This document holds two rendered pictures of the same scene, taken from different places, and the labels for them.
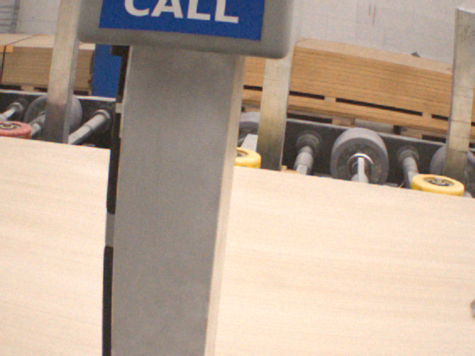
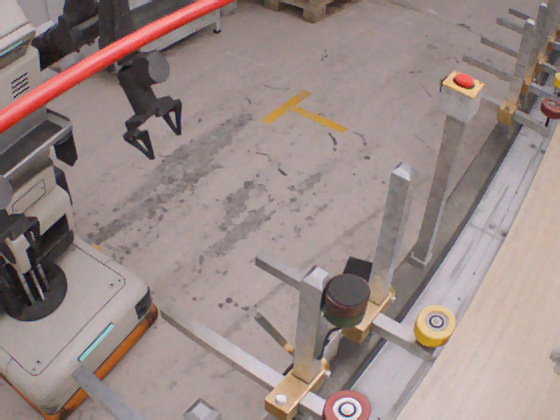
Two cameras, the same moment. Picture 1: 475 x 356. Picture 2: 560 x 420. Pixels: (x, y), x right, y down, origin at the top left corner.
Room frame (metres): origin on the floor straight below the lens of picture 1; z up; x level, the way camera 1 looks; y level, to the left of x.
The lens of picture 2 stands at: (0.50, -0.95, 1.75)
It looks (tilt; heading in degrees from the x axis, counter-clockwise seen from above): 44 degrees down; 120
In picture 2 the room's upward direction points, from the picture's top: 2 degrees clockwise
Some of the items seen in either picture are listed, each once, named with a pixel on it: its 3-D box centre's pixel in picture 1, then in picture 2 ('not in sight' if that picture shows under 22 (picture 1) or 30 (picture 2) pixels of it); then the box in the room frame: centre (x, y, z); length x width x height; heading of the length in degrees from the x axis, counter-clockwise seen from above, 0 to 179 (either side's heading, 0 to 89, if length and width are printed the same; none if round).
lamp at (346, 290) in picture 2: not in sight; (339, 333); (0.35, -0.49, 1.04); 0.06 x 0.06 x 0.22; 85
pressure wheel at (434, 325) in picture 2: not in sight; (430, 336); (0.47, -0.29, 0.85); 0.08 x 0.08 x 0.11
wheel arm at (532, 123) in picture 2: not in sight; (495, 105); (0.36, 0.72, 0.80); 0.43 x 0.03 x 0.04; 175
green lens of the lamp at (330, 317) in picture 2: not in sight; (345, 306); (0.35, -0.49, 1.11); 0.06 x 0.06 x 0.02
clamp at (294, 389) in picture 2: not in sight; (299, 387); (0.30, -0.51, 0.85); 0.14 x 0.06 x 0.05; 85
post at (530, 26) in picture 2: not in sight; (517, 80); (0.42, 0.76, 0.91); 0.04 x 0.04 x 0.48; 85
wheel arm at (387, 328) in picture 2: not in sight; (344, 305); (0.27, -0.27, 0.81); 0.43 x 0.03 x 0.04; 175
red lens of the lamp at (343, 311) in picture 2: not in sight; (347, 295); (0.35, -0.49, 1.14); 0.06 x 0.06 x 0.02
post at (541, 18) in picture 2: not in sight; (532, 58); (0.44, 1.01, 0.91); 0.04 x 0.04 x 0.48; 85
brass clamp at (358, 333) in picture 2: not in sight; (368, 310); (0.32, -0.26, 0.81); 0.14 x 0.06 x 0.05; 85
